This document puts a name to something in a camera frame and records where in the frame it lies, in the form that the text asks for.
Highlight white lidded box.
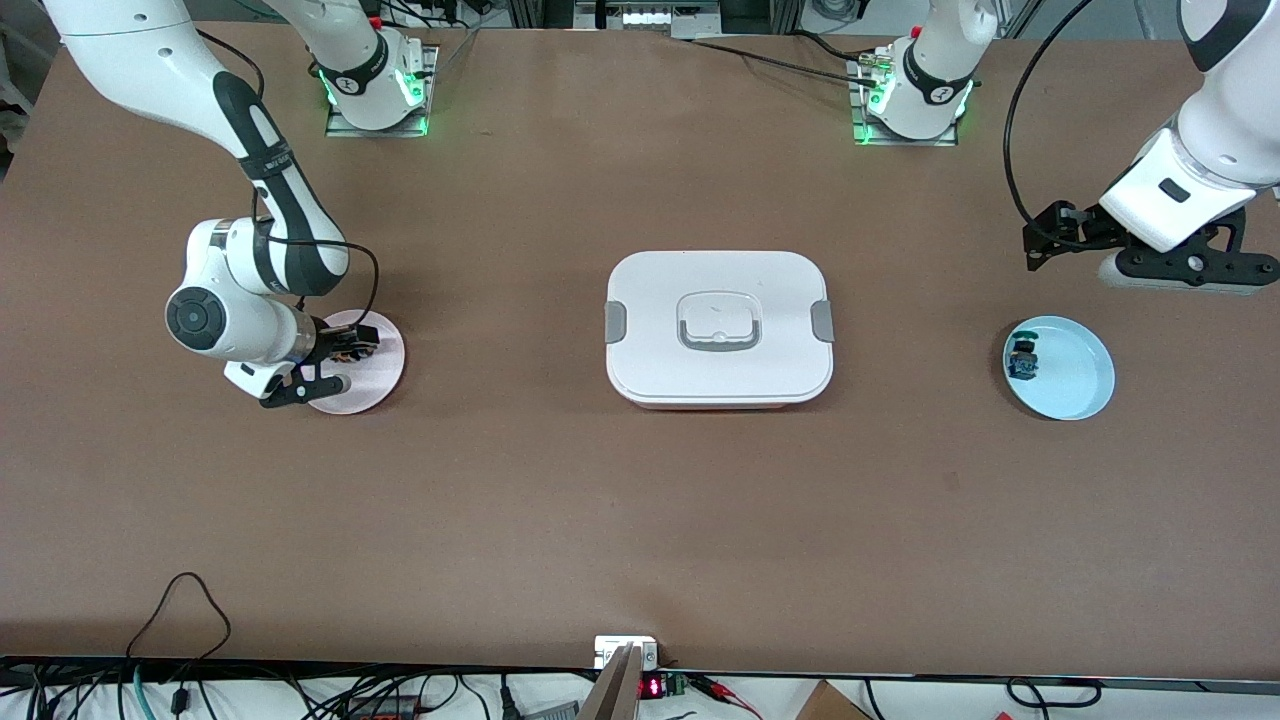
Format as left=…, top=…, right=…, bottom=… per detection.
left=604, top=250, right=835, bottom=411

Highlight brown cardboard box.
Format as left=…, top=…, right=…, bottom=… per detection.
left=795, top=680, right=871, bottom=720

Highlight pink round plate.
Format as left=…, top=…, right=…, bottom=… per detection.
left=305, top=310, right=406, bottom=416

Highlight light blue round plate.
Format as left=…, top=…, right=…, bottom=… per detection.
left=1003, top=315, right=1116, bottom=421

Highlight grey rack with lights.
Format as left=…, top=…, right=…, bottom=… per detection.
left=575, top=0, right=723, bottom=33

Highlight red clip leads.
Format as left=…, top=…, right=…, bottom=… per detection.
left=690, top=675, right=761, bottom=719

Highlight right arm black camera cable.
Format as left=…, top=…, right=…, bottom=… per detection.
left=195, top=28, right=383, bottom=326

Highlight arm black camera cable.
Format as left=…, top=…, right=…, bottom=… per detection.
left=195, top=28, right=383, bottom=326
left=1003, top=0, right=1093, bottom=233

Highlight black right camera bracket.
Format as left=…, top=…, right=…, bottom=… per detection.
left=260, top=368, right=353, bottom=409

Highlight black camera bracket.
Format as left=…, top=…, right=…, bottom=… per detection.
left=260, top=368, right=353, bottom=409
left=1115, top=205, right=1280, bottom=286

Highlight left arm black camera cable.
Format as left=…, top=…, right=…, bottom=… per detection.
left=1003, top=0, right=1093, bottom=233

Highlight black left camera bracket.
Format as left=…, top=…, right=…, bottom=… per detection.
left=1115, top=205, right=1280, bottom=286

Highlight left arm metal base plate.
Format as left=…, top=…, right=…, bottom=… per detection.
left=850, top=55, right=961, bottom=148

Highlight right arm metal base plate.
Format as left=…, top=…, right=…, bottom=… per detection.
left=325, top=45, right=439, bottom=138

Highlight thin black looped cable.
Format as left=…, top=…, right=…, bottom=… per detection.
left=125, top=572, right=233, bottom=661

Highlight long black table cable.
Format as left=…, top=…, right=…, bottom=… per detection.
left=685, top=36, right=886, bottom=89

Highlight white switch socket box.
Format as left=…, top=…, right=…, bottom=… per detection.
left=594, top=636, right=659, bottom=671

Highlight aluminium profile post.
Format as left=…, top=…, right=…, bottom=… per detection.
left=575, top=645, right=646, bottom=720

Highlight black coiled cable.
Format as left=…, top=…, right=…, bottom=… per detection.
left=1005, top=678, right=1103, bottom=709

